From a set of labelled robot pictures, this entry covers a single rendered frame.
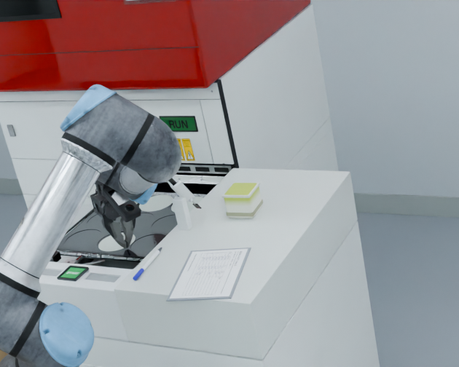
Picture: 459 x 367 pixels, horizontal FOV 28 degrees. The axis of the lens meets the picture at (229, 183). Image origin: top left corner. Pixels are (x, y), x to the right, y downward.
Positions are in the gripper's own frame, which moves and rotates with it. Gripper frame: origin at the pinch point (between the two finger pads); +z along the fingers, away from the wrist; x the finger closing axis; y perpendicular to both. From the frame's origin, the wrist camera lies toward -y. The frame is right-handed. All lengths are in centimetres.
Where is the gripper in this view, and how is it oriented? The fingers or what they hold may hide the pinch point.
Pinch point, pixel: (126, 244)
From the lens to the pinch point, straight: 239.3
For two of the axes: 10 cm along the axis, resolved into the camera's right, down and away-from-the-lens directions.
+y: -5.3, -2.6, 8.1
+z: 1.9, 8.9, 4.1
